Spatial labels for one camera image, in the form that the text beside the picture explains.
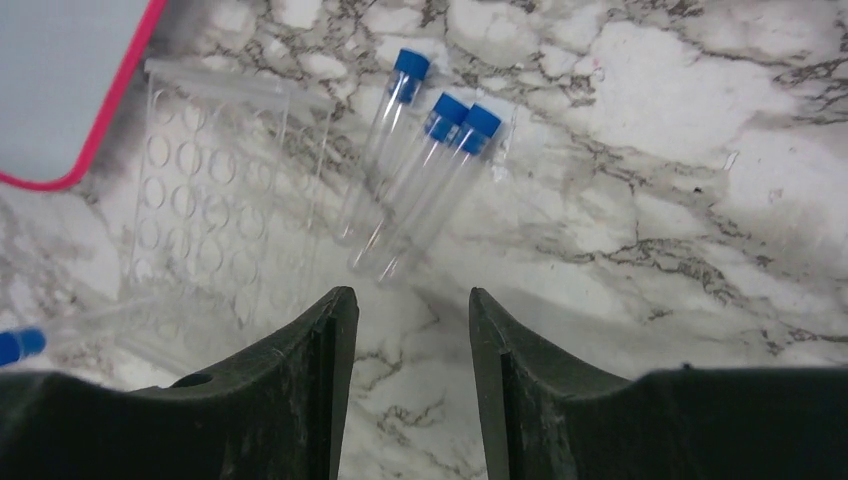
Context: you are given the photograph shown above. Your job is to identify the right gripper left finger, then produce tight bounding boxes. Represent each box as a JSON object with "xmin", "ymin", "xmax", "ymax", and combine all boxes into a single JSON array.
[{"xmin": 1, "ymin": 286, "xmax": 359, "ymax": 479}]

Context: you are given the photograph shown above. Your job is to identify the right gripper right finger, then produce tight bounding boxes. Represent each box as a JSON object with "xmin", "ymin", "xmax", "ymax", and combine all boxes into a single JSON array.
[{"xmin": 468, "ymin": 288, "xmax": 847, "ymax": 479}]

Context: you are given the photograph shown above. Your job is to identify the clear test tube rack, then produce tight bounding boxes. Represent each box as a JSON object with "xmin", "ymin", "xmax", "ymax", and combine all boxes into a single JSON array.
[{"xmin": 118, "ymin": 59, "xmax": 332, "ymax": 377}]

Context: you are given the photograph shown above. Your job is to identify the blue capped test tube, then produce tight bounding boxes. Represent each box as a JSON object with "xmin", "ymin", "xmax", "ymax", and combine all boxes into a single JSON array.
[
  {"xmin": 0, "ymin": 298, "xmax": 160, "ymax": 370},
  {"xmin": 334, "ymin": 48, "xmax": 430, "ymax": 246},
  {"xmin": 375, "ymin": 103, "xmax": 502, "ymax": 286},
  {"xmin": 348, "ymin": 92, "xmax": 468, "ymax": 273}
]

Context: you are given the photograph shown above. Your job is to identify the white board with pink frame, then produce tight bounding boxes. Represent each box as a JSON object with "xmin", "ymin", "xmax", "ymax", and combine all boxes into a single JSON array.
[{"xmin": 1, "ymin": 0, "xmax": 166, "ymax": 191}]

